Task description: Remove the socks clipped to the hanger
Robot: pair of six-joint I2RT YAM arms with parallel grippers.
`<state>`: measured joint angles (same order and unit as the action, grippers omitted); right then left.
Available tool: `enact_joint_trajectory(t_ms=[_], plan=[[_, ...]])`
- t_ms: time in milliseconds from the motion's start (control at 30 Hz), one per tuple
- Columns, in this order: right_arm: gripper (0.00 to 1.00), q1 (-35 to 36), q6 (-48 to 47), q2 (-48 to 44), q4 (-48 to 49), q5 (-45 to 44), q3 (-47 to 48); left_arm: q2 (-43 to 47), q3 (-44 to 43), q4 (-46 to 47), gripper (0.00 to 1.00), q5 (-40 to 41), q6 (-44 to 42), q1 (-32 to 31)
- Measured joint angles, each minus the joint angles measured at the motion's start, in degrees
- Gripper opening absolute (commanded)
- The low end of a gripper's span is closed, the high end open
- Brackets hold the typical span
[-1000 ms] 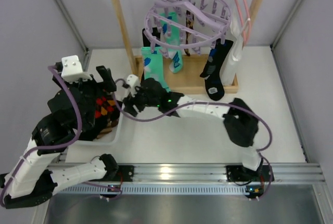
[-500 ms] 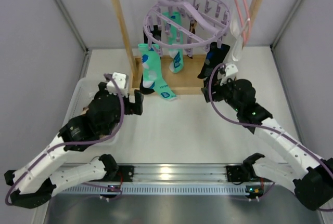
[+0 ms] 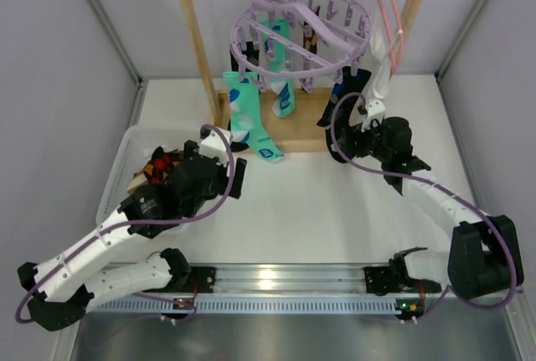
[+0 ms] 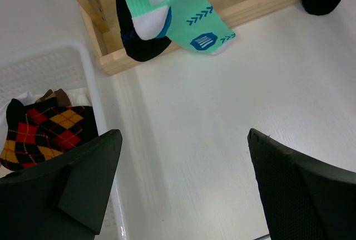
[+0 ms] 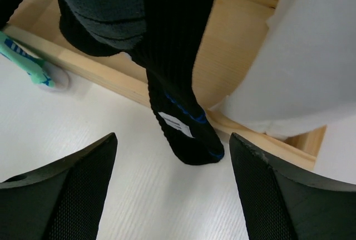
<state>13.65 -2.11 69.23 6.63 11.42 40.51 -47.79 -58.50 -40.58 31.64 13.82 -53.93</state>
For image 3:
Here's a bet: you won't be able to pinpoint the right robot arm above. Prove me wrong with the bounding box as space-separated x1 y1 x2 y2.
327 117 524 301

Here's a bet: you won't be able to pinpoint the grey slotted cable duct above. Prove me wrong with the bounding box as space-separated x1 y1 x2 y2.
96 297 422 315

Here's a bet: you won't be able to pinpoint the black blue grey sock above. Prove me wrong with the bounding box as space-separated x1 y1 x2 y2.
317 67 372 163

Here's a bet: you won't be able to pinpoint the pink wire hanger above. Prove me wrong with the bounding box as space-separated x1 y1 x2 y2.
370 0 406 73

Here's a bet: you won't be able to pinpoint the brown socks in basket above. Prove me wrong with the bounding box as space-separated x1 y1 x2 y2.
126 171 148 195

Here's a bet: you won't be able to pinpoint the green sock rear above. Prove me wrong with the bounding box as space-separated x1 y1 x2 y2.
267 18 296 118

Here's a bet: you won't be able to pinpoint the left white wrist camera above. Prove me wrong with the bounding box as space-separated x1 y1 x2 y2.
198 131 232 166

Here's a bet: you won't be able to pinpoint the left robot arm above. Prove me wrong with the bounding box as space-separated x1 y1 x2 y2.
17 139 247 332

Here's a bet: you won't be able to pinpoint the white plastic basket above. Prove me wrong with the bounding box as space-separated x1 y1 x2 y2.
95 126 199 225

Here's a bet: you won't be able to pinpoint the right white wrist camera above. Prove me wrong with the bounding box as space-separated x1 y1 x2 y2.
359 100 386 132

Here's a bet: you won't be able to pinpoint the green sock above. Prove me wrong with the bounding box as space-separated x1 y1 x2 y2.
223 71 285 163
267 18 296 118

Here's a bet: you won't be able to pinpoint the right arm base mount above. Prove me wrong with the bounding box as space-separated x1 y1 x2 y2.
363 266 442 297

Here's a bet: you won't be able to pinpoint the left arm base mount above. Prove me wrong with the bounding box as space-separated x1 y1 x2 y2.
143 266 217 294

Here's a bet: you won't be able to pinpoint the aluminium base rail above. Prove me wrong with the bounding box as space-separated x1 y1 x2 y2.
66 263 524 295

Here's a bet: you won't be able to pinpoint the purple round clip hanger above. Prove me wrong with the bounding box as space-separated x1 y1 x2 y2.
229 0 373 90

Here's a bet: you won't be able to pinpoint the white cloth on hanger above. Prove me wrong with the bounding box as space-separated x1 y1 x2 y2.
369 13 392 100

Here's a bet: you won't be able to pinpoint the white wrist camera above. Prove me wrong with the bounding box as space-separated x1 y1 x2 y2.
198 131 232 166
359 100 386 132

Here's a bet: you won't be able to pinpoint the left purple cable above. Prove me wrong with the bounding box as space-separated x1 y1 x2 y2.
14 123 235 324

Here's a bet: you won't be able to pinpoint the argyle red orange sock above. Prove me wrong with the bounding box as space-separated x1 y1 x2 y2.
142 147 184 183

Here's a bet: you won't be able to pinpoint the green sock front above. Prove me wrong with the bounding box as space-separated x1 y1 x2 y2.
223 71 285 163

